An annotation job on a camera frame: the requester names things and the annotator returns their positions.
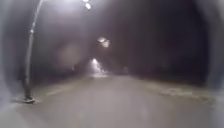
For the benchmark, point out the grey paved path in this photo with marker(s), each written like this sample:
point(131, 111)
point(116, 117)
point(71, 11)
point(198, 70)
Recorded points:
point(113, 103)

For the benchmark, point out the dark row of trees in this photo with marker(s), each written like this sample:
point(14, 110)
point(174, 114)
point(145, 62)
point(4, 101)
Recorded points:
point(156, 50)

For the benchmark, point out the grass verge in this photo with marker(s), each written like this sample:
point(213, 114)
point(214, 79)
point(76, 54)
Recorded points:
point(180, 90)

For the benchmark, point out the tall street lamp pole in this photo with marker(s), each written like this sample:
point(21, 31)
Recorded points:
point(29, 56)

